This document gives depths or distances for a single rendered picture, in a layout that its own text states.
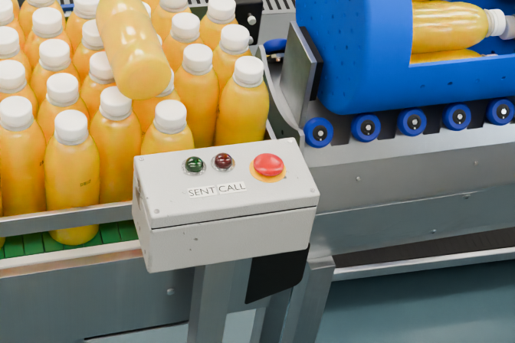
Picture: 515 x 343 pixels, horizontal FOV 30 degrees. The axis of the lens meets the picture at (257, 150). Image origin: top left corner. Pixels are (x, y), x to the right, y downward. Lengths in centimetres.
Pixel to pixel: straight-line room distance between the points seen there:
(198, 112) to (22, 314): 36
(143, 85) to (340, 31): 31
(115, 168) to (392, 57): 39
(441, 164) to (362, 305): 97
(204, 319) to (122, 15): 41
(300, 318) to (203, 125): 55
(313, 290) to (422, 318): 78
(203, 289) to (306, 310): 54
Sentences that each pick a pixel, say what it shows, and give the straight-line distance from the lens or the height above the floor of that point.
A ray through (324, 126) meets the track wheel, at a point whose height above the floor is 97.
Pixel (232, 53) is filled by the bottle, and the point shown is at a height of 107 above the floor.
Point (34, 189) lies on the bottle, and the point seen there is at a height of 98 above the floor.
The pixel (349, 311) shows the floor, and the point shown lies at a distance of 242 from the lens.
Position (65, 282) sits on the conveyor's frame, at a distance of 130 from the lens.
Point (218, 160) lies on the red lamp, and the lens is 112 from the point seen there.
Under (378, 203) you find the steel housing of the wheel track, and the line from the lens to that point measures 150.
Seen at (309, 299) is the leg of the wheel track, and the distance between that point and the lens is 173.
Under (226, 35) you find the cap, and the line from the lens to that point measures 132.
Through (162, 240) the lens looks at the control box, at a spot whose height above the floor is 106.
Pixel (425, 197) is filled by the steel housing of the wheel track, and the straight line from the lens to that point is 154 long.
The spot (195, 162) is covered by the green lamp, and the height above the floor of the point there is 111.
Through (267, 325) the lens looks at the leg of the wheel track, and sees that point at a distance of 201.
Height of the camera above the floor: 189
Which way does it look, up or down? 43 degrees down
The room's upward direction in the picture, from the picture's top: 9 degrees clockwise
